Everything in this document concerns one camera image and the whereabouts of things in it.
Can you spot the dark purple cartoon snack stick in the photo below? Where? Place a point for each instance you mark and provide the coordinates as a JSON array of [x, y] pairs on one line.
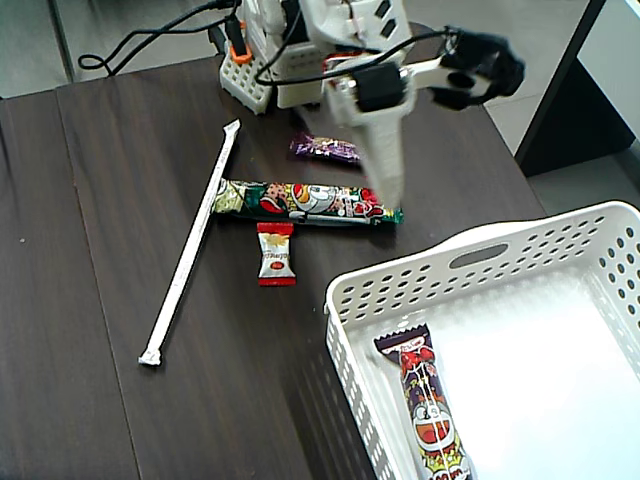
[[425, 390]]

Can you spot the white perforated plastic basket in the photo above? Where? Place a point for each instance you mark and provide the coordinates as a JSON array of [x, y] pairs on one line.
[[550, 400]]

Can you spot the white cabinet with dark side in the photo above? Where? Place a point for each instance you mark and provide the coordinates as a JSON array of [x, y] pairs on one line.
[[575, 125]]

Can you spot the white grid robot base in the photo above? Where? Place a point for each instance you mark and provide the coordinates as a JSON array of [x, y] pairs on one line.
[[245, 85]]

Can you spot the purple candy bar wrapper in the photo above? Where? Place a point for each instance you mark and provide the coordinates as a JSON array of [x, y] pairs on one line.
[[320, 149]]

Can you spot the white paper-wrapped straw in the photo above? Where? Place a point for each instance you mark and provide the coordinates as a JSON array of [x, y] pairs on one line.
[[200, 220]]

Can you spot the green red snack stick wrapper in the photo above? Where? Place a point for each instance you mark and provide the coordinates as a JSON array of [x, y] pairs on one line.
[[300, 200]]

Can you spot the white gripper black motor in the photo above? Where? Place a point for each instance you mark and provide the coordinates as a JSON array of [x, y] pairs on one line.
[[376, 120]]

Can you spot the orange plastic clip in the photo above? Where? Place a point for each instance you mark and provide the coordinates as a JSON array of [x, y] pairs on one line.
[[241, 54]]

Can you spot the red white candy packet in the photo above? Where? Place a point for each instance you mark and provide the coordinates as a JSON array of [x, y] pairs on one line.
[[275, 255]]

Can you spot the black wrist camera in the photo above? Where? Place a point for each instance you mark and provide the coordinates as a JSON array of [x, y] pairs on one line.
[[485, 55]]

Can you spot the black table clamp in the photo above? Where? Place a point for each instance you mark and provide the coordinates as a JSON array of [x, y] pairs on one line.
[[216, 37]]

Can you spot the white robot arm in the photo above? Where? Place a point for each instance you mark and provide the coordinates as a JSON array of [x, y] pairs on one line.
[[340, 20]]

